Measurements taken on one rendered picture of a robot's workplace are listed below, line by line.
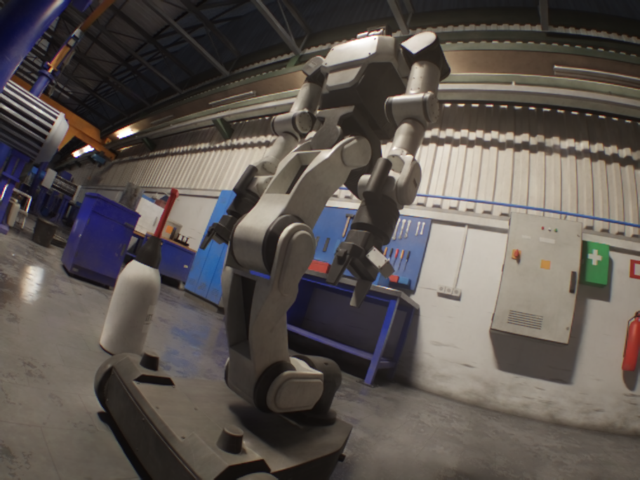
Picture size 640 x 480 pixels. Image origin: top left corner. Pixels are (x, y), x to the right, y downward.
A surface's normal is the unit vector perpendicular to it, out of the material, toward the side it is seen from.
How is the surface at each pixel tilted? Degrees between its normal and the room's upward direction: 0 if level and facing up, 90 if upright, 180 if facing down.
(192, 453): 45
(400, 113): 143
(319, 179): 115
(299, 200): 90
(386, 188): 79
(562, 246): 90
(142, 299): 90
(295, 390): 90
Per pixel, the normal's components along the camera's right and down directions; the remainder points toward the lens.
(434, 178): -0.49, -0.34
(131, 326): 0.62, 0.03
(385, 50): 0.18, -0.25
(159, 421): -0.17, -0.91
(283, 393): 0.78, 0.12
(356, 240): -0.47, -0.53
